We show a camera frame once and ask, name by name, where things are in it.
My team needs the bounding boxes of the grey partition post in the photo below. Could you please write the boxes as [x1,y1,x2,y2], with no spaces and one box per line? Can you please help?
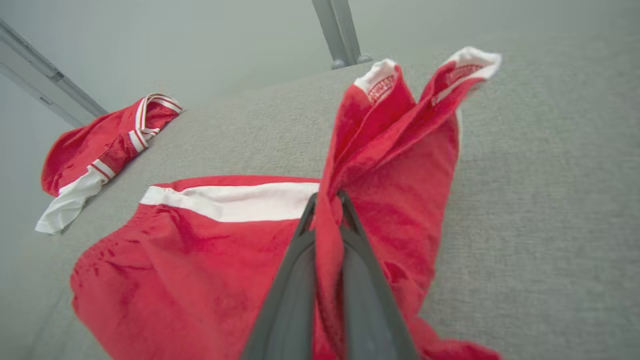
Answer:
[311,0,373,70]

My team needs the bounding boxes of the red and white basketball jersey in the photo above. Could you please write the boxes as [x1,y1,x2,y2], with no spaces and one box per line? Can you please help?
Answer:
[35,92,183,235]

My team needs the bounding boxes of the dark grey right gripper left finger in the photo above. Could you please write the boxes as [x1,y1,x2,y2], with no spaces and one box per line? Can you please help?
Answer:
[240,192,319,360]

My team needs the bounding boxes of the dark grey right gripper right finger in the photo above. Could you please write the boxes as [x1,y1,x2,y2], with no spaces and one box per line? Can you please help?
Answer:
[337,190,418,360]

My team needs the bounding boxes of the red shorts with white stripes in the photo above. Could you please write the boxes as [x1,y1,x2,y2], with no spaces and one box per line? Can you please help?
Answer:
[70,46,502,360]

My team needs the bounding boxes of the grey partition frame rail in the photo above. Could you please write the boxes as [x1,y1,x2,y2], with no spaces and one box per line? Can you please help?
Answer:
[0,20,108,128]

